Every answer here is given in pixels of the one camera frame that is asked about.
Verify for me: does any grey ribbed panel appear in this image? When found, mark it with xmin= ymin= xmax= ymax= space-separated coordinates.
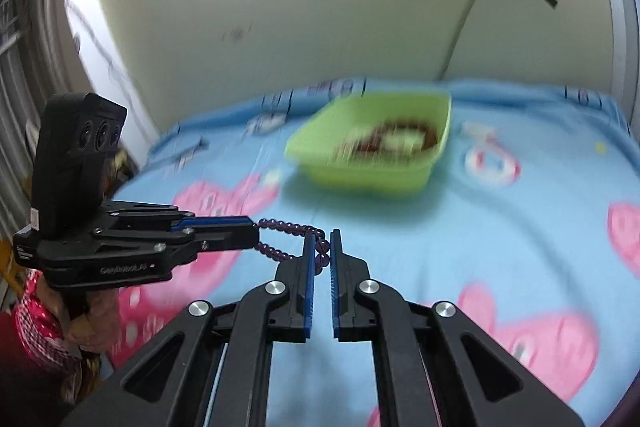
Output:
xmin=0 ymin=0 xmax=68 ymax=218

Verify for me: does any blue printed blanket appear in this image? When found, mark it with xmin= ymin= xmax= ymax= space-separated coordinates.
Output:
xmin=107 ymin=77 xmax=635 ymax=427

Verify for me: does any purple bead bracelet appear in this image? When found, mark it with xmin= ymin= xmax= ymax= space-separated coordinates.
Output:
xmin=255 ymin=218 xmax=332 ymax=270

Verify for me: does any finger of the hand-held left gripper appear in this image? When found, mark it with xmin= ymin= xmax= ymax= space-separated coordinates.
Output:
xmin=102 ymin=201 xmax=256 ymax=234
xmin=91 ymin=223 xmax=262 ymax=269

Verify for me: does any grey metal frame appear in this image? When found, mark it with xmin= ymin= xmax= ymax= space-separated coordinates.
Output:
xmin=592 ymin=0 xmax=638 ymax=128

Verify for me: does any green plastic tray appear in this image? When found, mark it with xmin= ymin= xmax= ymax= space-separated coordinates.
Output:
xmin=284 ymin=92 xmax=453 ymax=198

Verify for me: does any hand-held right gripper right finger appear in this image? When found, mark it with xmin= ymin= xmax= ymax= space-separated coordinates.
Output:
xmin=330 ymin=229 xmax=586 ymax=427

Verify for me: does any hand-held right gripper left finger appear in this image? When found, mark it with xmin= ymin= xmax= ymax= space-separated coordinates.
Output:
xmin=60 ymin=234 xmax=317 ymax=427

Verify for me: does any white wall cable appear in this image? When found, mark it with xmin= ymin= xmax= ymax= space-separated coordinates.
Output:
xmin=436 ymin=0 xmax=501 ymax=81

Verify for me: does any person's left hand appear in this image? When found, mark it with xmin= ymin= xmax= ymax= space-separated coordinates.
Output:
xmin=65 ymin=289 xmax=122 ymax=358

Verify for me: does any brown bead bracelet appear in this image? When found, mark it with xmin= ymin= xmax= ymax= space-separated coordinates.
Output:
xmin=332 ymin=119 xmax=444 ymax=164

